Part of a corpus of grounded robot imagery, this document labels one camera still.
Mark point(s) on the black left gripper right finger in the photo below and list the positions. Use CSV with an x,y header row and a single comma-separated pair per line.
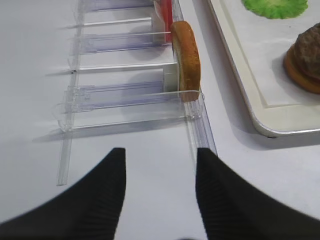
x,y
233,209

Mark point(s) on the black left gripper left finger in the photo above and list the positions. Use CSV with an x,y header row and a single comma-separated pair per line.
x,y
88,210

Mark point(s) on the dark brown meat patty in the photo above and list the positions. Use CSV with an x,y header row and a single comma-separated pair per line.
x,y
307,51

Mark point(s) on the round green lettuce piece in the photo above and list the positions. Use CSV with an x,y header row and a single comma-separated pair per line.
x,y
276,9

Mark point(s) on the upright red tomato slice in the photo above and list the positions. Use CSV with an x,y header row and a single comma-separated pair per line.
x,y
163,18

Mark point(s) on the cream metal tray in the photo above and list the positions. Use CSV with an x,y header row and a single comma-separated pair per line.
x,y
273,122

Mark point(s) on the clear acrylic rack left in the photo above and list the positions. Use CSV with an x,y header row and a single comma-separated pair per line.
x,y
124,87

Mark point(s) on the bottom bun slice on tray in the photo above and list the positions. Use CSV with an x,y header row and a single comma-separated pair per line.
x,y
294,72

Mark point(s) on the upright brown bun slice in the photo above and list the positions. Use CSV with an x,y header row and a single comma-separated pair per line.
x,y
189,64

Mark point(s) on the white paper liner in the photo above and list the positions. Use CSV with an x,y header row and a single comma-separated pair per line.
x,y
264,43

